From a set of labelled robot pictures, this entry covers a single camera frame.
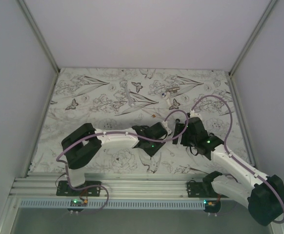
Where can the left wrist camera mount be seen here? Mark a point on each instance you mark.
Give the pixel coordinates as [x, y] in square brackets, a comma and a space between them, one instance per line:
[165, 124]

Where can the small circuit board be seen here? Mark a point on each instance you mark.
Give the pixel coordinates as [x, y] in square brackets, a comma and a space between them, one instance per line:
[76, 206]
[212, 207]

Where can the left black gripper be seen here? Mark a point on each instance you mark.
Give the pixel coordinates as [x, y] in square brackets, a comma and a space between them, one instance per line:
[152, 152]

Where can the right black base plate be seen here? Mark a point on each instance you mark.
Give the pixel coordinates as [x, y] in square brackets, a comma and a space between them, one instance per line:
[200, 189]

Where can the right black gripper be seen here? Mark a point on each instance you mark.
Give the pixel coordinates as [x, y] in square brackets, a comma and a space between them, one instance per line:
[179, 127]

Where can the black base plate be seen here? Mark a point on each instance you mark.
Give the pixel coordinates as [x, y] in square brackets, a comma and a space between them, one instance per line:
[200, 189]
[64, 189]

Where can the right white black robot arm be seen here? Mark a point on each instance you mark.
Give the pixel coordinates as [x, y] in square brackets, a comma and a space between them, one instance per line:
[261, 194]

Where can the white slotted cable duct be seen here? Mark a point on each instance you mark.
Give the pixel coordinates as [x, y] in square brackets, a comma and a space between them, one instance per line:
[118, 204]

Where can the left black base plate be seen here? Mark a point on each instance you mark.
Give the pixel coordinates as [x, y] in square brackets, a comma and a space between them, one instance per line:
[64, 189]

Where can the aluminium rail frame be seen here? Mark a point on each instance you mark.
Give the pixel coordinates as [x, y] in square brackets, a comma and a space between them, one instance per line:
[123, 186]

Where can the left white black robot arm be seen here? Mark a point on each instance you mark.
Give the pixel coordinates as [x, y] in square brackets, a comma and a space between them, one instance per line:
[85, 142]

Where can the left small circuit board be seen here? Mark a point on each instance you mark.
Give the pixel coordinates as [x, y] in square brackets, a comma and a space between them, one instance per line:
[76, 206]

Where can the white plastic tool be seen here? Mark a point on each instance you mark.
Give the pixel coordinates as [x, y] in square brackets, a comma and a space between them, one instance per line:
[166, 96]

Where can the right small circuit board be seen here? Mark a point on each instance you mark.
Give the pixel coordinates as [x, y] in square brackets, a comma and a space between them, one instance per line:
[212, 207]

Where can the floral patterned mat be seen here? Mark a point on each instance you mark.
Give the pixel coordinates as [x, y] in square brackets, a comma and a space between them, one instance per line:
[95, 96]

